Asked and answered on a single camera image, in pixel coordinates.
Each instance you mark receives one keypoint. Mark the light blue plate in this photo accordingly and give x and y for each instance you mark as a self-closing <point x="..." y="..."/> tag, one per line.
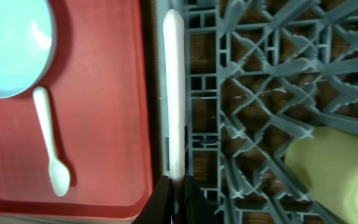
<point x="28" y="41"/>

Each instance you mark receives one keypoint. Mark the white plastic spoon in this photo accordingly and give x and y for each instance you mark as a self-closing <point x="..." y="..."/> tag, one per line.
<point x="59" y="173"/>

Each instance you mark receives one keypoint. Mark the red plastic tray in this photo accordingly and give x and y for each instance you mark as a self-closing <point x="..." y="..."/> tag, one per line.
<point x="98" y="96"/>

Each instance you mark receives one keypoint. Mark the grey plastic dishwasher rack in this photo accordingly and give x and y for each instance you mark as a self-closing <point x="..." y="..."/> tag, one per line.
<point x="259" y="74"/>

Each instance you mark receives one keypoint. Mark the white plastic fork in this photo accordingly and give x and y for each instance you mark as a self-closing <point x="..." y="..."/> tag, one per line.
<point x="173" y="38"/>

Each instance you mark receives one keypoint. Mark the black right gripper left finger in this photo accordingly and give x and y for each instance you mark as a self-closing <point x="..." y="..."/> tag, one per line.
<point x="157" y="209"/>

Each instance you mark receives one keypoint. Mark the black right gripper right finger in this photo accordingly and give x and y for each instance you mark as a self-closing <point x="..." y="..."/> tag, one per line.
<point x="196" y="205"/>

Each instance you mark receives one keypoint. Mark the yellow plastic cup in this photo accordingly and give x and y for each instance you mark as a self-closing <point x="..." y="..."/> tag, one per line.
<point x="327" y="164"/>

